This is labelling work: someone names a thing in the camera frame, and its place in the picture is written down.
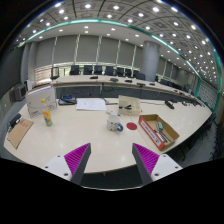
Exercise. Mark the large white carton box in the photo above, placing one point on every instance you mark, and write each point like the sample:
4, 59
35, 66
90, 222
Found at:
38, 97

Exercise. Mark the green eraser block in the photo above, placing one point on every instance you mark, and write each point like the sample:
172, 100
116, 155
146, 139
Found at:
160, 126

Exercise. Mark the grey round pillar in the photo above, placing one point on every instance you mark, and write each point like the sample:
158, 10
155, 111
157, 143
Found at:
150, 60

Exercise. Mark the long curved conference desk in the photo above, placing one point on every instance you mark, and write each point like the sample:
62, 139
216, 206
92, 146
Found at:
154, 90

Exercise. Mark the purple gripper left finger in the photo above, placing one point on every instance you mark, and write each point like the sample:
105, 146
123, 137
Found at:
70, 166

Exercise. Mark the black tray device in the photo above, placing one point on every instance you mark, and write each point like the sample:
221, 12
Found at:
67, 100

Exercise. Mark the white remote control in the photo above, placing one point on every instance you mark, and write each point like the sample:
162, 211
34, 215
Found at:
112, 113

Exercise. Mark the black office chair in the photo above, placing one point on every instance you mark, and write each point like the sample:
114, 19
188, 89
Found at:
87, 70
74, 70
109, 71
98, 69

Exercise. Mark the red round coaster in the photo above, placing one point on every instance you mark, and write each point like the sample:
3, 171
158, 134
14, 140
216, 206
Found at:
131, 126

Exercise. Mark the open cardboard box red side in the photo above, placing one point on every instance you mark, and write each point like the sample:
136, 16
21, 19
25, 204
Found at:
149, 124

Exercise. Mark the black table microphone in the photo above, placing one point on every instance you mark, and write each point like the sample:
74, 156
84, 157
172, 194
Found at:
169, 104

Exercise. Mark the yellow-capped water bottle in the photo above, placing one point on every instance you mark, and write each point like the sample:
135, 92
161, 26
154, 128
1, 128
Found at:
47, 117

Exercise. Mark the black marker pen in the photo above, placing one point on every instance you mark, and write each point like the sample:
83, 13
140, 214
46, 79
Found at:
163, 136

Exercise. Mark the white mug blue handle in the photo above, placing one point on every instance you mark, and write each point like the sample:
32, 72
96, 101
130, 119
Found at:
114, 123

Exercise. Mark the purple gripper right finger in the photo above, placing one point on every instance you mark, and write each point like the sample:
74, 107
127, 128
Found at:
152, 166

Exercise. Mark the white printed paper sheet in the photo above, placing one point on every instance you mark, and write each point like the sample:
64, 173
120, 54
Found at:
91, 104

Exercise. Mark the brown cardboard envelope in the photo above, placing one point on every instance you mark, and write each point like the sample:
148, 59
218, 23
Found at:
19, 131

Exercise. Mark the black cable clips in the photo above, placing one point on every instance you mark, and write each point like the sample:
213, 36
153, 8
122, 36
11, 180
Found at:
128, 107

